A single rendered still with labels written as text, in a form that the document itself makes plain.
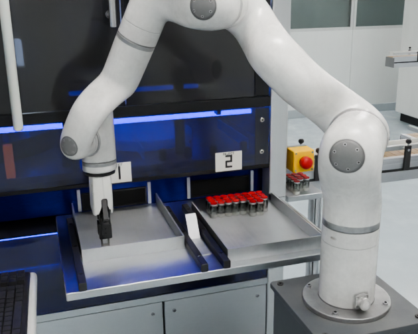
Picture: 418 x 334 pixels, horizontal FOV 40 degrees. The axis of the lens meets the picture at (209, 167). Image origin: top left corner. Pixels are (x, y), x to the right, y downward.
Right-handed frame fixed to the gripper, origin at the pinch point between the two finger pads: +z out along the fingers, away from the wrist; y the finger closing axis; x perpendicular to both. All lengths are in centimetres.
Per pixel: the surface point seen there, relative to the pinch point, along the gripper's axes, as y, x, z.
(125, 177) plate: -20.2, 9.1, -6.9
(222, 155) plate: -20.2, 38.6, -10.5
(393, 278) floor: -103, 163, 92
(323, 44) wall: -481, 317, -3
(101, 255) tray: 5.5, -1.7, 4.8
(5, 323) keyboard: 18.6, -24.7, 11.5
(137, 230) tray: -9.5, 9.9, 5.6
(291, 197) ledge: -21, 62, 6
